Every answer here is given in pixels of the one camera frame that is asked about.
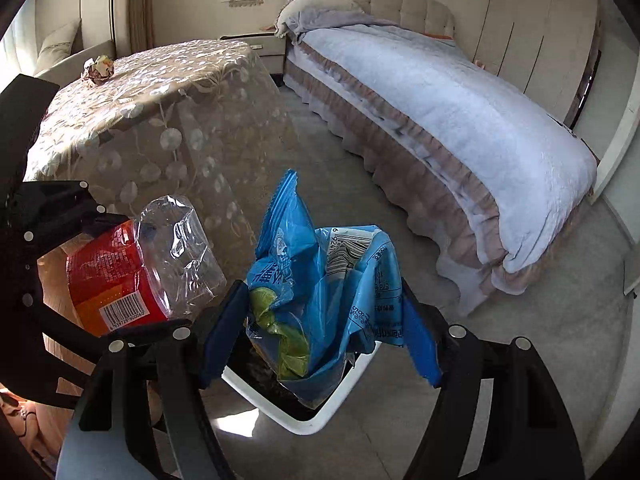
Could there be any person's bare leg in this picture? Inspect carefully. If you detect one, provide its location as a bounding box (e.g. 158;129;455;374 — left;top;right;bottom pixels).
37;245;166;461

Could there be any beige upholstered bed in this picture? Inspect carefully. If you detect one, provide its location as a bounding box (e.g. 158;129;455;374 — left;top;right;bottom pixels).
280;0;598;318

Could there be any clear plastic wrapper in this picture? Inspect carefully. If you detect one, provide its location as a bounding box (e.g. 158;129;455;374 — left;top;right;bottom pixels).
134;195;228;318

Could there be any blue snack bag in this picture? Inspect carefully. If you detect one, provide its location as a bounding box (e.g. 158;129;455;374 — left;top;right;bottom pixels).
244;169;407;409

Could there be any white door frame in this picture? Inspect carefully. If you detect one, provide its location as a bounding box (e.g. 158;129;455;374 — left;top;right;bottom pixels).
590;0;640;206

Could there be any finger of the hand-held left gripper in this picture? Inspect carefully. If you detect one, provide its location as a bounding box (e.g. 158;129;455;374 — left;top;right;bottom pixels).
0;74;61;183
7;180;133;248

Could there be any beige cushion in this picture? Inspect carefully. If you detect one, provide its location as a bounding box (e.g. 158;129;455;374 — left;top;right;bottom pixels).
35;19;83;72

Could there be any beige wardrobe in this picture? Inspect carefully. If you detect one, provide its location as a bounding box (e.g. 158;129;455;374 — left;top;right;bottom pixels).
450;0;601;126

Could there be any light blue quilt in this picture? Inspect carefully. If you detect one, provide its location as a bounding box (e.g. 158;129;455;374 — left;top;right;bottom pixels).
295;20;598;273

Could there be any floral patterned clothing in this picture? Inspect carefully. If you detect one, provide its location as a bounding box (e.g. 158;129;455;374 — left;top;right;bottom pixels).
0;385;61;466

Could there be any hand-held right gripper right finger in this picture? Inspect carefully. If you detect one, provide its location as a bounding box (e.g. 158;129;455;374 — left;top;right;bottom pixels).
400;277;586;480

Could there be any crumpled silver wrapper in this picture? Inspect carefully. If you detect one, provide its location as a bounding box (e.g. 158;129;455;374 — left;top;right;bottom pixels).
81;54;116;90

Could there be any beige nightstand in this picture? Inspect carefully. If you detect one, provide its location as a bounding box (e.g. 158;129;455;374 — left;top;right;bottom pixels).
220;30;288;78

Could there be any beige embroidered tablecloth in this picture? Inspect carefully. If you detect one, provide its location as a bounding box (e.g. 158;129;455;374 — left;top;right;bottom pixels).
22;39;301;311

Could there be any white trash bin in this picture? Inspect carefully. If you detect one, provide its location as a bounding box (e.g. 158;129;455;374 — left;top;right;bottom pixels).
220;345;381;436

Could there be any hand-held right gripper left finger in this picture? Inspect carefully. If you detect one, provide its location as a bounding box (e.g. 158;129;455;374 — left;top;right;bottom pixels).
55;280;251;480

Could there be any grey pillow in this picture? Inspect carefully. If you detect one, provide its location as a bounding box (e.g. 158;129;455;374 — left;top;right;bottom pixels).
275;0;366;43

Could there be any red plastic cup wrapper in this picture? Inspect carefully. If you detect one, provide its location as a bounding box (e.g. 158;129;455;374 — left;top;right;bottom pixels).
65;220;173;338

